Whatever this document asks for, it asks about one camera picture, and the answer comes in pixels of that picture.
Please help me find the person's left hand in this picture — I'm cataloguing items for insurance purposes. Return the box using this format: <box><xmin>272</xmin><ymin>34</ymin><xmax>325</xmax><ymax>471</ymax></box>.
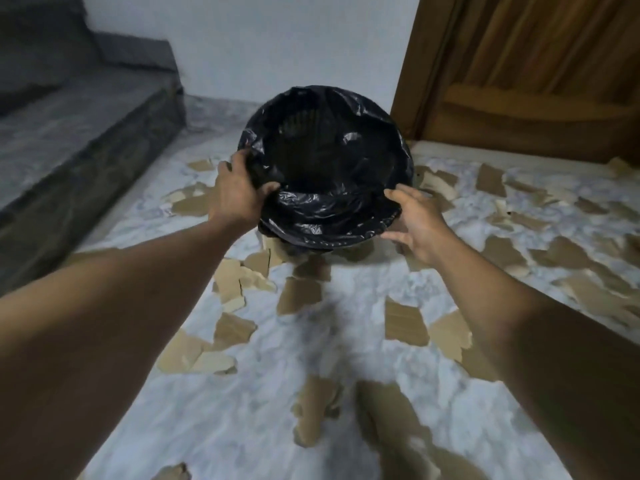
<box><xmin>209</xmin><ymin>148</ymin><xmax>281</xmax><ymax>233</ymax></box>

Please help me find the person's right hand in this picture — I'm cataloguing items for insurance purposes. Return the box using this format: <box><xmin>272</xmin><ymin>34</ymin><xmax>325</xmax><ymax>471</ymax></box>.
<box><xmin>381</xmin><ymin>183</ymin><xmax>457</xmax><ymax>269</ymax></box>

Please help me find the scatter of brown paper pieces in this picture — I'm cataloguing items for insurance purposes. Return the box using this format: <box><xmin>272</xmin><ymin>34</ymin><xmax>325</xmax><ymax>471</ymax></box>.
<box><xmin>75</xmin><ymin>157</ymin><xmax>640</xmax><ymax>480</ymax></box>

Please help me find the person's right forearm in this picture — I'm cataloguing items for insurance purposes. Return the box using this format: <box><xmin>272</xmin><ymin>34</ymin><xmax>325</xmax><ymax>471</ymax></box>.
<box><xmin>427</xmin><ymin>234</ymin><xmax>640</xmax><ymax>480</ymax></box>

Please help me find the person's left forearm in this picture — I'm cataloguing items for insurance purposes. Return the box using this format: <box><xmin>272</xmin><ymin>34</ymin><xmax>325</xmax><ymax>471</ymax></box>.
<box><xmin>0</xmin><ymin>217</ymin><xmax>261</xmax><ymax>480</ymax></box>

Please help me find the brown wooden door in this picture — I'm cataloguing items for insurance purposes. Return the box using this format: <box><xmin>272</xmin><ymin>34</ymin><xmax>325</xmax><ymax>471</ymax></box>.
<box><xmin>425</xmin><ymin>0</ymin><xmax>640</xmax><ymax>165</ymax></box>

